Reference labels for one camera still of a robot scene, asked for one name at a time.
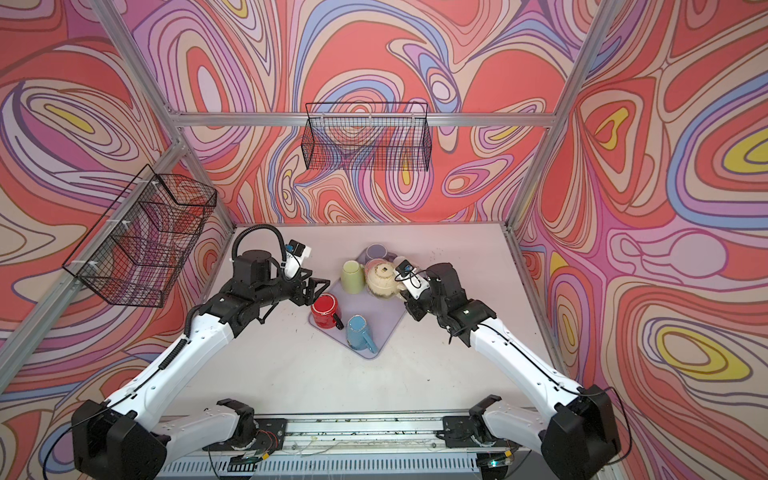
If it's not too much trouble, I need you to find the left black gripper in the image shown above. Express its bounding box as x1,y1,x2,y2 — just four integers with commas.
253,267,331,311

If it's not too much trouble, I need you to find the red mug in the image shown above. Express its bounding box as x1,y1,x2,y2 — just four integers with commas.
311,293,344,330

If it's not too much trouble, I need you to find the beige speckled mug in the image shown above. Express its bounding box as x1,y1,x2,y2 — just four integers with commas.
365,261,400,299

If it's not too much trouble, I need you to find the light blue mug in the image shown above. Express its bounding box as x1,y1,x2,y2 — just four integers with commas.
346,315,378,354

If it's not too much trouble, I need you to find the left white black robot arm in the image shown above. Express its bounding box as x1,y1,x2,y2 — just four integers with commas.
65,224,330,479

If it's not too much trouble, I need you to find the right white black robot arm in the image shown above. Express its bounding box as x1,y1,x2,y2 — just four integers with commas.
396,261,622,479

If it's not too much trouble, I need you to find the light green mug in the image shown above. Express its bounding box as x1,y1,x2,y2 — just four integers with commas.
340,260,366,295

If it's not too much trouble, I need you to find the pink patterned mug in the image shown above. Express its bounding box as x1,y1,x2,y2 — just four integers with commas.
364,258,386,275

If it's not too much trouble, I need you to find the purple mug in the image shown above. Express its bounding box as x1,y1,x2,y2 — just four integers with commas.
364,244,390,263

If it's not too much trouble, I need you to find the lavender plastic tray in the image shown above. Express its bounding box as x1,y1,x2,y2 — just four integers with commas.
308,250,406,359

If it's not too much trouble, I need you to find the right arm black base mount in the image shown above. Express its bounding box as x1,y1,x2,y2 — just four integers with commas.
435,415,520,451

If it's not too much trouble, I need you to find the black wire basket back wall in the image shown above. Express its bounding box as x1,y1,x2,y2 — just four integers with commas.
301,100,432,172

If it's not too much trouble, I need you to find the black wire basket wall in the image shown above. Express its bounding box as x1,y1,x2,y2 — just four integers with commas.
62,165,218,308
301,100,432,172

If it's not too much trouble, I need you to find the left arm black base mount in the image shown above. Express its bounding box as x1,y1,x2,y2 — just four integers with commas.
202,417,288,453

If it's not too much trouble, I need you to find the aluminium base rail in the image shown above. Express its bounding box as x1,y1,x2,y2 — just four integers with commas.
153,411,540,479

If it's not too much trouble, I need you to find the black wire basket left wall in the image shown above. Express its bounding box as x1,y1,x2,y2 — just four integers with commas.
62,165,218,308

